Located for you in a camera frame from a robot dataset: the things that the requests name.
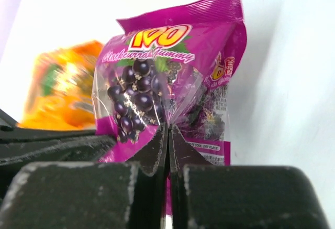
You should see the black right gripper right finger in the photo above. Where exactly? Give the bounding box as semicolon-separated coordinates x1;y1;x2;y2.
169;126;329;228

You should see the orange candy bag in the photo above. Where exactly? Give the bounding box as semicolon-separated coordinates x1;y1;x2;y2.
16;40;103;131

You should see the purple candy bag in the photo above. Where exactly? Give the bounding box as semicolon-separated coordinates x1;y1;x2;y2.
92;0;247;166

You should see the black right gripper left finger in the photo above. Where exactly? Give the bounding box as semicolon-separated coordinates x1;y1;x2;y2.
1;125;167;228

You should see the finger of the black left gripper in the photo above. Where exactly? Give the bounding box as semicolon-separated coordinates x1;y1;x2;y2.
1;111;116;177

